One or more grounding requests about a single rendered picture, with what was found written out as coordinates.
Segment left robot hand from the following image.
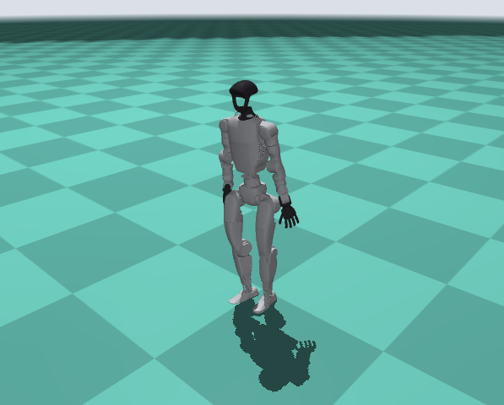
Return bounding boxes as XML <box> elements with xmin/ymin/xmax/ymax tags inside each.
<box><xmin>279</xmin><ymin>194</ymin><xmax>299</xmax><ymax>229</ymax></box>

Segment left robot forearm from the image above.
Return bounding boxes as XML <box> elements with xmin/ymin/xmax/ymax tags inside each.
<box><xmin>273</xmin><ymin>161</ymin><xmax>290</xmax><ymax>204</ymax></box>

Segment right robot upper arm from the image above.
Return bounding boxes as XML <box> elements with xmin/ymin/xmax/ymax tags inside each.
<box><xmin>219</xmin><ymin>116</ymin><xmax>233</xmax><ymax>164</ymax></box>

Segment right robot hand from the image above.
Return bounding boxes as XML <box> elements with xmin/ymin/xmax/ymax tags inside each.
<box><xmin>222</xmin><ymin>184</ymin><xmax>232</xmax><ymax>204</ymax></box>

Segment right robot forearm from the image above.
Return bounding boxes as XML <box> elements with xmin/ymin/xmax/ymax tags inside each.
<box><xmin>220</xmin><ymin>161</ymin><xmax>234</xmax><ymax>189</ymax></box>

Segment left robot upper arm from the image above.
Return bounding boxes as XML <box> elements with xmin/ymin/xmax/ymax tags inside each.
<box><xmin>257</xmin><ymin>121</ymin><xmax>282</xmax><ymax>173</ymax></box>

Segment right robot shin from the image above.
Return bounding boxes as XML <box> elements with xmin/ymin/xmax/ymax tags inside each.
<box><xmin>232</xmin><ymin>248</ymin><xmax>252</xmax><ymax>293</ymax></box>

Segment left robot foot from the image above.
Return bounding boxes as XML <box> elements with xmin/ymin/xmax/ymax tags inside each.
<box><xmin>252</xmin><ymin>291</ymin><xmax>277</xmax><ymax>314</ymax></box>

